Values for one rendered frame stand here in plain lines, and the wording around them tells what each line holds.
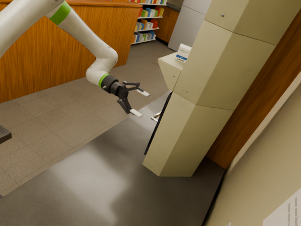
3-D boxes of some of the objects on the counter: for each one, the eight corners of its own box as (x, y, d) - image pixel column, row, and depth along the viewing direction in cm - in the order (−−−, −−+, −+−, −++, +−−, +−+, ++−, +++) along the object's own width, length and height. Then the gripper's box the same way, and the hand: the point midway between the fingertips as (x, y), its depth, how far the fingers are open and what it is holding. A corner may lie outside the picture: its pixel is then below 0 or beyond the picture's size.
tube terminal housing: (201, 159, 136) (278, 40, 93) (181, 193, 110) (273, 50, 68) (168, 137, 143) (225, 17, 100) (141, 164, 117) (203, 19, 75)
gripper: (105, 106, 126) (134, 126, 120) (114, 68, 112) (148, 88, 106) (113, 102, 132) (142, 121, 126) (123, 65, 118) (155, 84, 112)
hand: (143, 105), depth 116 cm, fingers open, 13 cm apart
